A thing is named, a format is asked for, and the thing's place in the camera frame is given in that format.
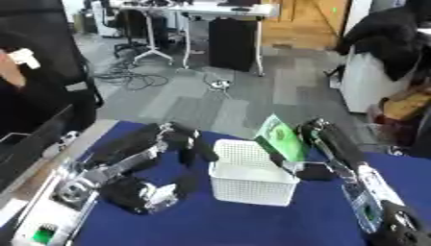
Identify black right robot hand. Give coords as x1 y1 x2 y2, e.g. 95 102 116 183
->
267 117 368 182

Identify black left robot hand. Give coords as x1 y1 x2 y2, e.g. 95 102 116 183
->
89 121 221 216

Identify green snack packet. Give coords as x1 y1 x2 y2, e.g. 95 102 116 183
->
252 113 310 165

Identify white cabinet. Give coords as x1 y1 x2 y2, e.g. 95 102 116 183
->
338 44 418 113

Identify yellow brown bag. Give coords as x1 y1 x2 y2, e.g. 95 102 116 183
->
367 86 431 146

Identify white perforated plastic basket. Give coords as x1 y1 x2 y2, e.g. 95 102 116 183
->
207 138 302 208

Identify black coat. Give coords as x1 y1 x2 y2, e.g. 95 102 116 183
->
333 5 431 83

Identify white power strip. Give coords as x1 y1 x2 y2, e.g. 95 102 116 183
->
209 79 233 91

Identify person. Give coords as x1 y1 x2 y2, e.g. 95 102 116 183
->
0 0 107 193

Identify black cabinet under desk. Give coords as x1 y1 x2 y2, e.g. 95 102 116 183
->
207 16 260 73

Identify small white object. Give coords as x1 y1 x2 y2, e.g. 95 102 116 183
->
7 47 42 70

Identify person's hand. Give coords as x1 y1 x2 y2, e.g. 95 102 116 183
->
0 48 27 88

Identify white desk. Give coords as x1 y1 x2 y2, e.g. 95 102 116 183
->
117 0 282 78

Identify black floor cables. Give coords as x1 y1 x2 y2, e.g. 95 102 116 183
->
90 59 172 91

